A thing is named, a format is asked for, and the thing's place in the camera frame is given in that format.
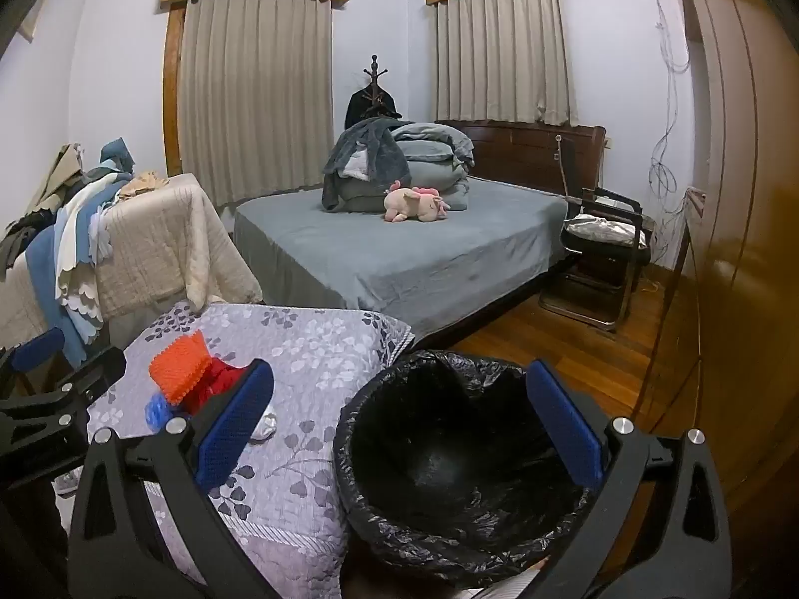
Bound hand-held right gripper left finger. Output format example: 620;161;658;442
67;358;277;599

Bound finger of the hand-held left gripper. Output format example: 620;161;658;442
0;326;66;397
0;344;127;425

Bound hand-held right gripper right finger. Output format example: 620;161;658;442
526;358;733;599

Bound red glove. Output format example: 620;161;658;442
187;358;249;416

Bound orange foam net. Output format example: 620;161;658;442
148;330;213;403

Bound bin with black bag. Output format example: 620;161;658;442
333;349;600;588

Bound blue plastic wrapper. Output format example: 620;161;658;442
145;394;177;430

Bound blue felt cloth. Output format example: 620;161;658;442
25;139;137;370

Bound white scalloped cloth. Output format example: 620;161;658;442
55;178;126;338

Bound grey floral quilt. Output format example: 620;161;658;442
86;302;414;599

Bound dark grey clothes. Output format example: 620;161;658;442
0;209;57;282

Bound black metal chair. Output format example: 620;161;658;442
540;187;651;331

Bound beige quilt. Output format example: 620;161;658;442
0;173;264;350

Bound beige folded cloth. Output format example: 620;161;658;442
21;143;85;213

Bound tan crumpled cloth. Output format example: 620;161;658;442
118;170;171;201

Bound white chair cushion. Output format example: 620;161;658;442
565;213;638;247

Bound bed with grey sheet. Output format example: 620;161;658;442
232;176;572;341

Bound pink plush toy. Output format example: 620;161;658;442
383;181;451;224

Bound dark wooden headboard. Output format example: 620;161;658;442
435;120;608;201

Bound wooden wardrobe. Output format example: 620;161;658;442
630;0;799;513

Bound folded grey duvet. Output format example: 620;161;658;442
340;123;475;213

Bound wide beige curtain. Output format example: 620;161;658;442
178;0;335;207

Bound dark hanging coat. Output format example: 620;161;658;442
345;88;403;132

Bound wooden coat rack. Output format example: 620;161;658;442
362;55;391;119

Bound hanging wall cables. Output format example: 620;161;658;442
648;0;691;269

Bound wooden window frame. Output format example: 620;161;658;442
162;9;187;177

